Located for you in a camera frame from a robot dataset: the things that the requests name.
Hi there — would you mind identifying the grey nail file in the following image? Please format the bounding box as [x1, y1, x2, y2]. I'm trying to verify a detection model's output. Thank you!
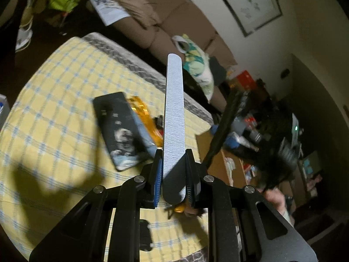
[162, 53, 189, 206]

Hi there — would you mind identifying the orange hair clip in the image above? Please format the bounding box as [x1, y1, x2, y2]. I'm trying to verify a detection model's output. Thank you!
[127, 95, 163, 146]

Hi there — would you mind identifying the beige blanket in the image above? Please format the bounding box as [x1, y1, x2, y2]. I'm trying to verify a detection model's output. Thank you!
[103, 0, 162, 29]

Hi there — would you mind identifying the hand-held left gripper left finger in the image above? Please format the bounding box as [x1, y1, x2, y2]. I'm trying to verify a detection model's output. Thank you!
[29, 148, 164, 262]

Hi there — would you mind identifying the green printed tote bag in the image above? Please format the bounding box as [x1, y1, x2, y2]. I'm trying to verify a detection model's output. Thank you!
[172, 34, 216, 102]

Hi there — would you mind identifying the bright green bag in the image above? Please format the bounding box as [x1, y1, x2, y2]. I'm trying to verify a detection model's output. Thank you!
[48, 0, 80, 13]

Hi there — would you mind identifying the person's right hand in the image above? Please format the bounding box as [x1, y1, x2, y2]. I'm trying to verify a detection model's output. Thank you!
[262, 188, 294, 226]

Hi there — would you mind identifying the yellow checked tablecloth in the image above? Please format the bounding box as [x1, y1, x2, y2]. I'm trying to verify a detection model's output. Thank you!
[0, 31, 214, 262]

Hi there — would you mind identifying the red box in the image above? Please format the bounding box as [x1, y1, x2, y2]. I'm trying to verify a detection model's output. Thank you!
[234, 70, 257, 88]

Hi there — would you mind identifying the framed ink painting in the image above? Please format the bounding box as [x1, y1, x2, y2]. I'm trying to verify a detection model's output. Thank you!
[204, 0, 283, 38]

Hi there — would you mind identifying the amber hair clip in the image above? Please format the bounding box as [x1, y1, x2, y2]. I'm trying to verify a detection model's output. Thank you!
[164, 202, 197, 217]

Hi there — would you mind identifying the small black clip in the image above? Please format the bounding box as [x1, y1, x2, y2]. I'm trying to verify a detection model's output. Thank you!
[139, 219, 152, 252]

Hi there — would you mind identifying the cardboard box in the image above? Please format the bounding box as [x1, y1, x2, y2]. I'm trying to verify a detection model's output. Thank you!
[195, 131, 260, 189]

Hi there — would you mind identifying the printed paper sheet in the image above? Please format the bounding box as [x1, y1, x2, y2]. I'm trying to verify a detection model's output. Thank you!
[89, 0, 128, 27]

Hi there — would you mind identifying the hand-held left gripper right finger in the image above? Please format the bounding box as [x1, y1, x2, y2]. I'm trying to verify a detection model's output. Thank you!
[185, 148, 319, 262]

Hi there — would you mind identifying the black patterned pouch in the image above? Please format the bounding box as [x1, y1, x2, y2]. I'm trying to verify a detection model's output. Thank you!
[93, 91, 159, 172]

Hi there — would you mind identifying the brown sofa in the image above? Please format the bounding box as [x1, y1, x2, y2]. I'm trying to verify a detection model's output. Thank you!
[87, 0, 238, 111]

